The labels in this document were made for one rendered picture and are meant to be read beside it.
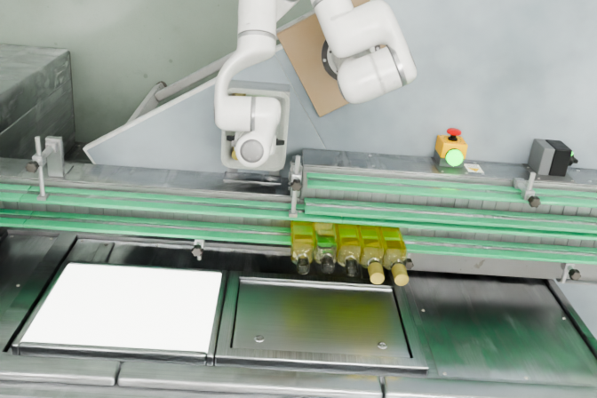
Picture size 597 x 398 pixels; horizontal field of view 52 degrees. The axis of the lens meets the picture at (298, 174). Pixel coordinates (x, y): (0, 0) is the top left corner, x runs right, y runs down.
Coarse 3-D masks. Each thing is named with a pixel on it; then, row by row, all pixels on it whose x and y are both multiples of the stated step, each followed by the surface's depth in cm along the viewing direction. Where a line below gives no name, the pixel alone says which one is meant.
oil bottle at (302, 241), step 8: (296, 224) 157; (304, 224) 158; (312, 224) 158; (296, 232) 153; (304, 232) 154; (312, 232) 154; (296, 240) 150; (304, 240) 150; (312, 240) 150; (296, 248) 147; (304, 248) 147; (312, 248) 148; (296, 256) 147; (312, 256) 148; (296, 264) 149
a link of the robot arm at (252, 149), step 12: (252, 108) 127; (264, 108) 127; (276, 108) 128; (252, 120) 127; (264, 120) 127; (276, 120) 129; (252, 132) 129; (264, 132) 128; (240, 144) 128; (252, 144) 128; (264, 144) 128; (240, 156) 129; (252, 156) 128; (264, 156) 129
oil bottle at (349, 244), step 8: (336, 224) 159; (344, 224) 159; (352, 224) 159; (344, 232) 155; (352, 232) 155; (344, 240) 151; (352, 240) 151; (344, 248) 148; (352, 248) 148; (360, 248) 149; (344, 256) 148; (360, 256) 148; (344, 264) 149
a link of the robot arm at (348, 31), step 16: (336, 0) 133; (320, 16) 135; (336, 16) 132; (352, 16) 132; (368, 16) 131; (384, 16) 130; (336, 32) 132; (352, 32) 131; (368, 32) 131; (384, 32) 131; (400, 32) 131; (336, 48) 134; (352, 48) 133; (368, 48) 135; (400, 48) 129; (400, 64) 129
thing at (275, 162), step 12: (252, 96) 164; (264, 96) 164; (276, 96) 164; (288, 108) 158; (288, 120) 160; (228, 132) 165; (276, 132) 169; (228, 144) 167; (228, 156) 167; (276, 156) 170; (240, 168) 165; (252, 168) 165; (264, 168) 165; (276, 168) 165
